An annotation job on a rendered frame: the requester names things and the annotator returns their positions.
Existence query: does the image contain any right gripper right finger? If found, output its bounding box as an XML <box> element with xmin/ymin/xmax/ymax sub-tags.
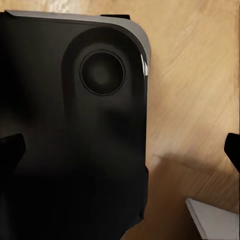
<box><xmin>224</xmin><ymin>133</ymin><xmax>240</xmax><ymax>173</ymax></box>

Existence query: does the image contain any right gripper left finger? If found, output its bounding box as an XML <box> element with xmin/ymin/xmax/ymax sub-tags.
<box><xmin>0</xmin><ymin>133</ymin><xmax>26</xmax><ymax>193</ymax></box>

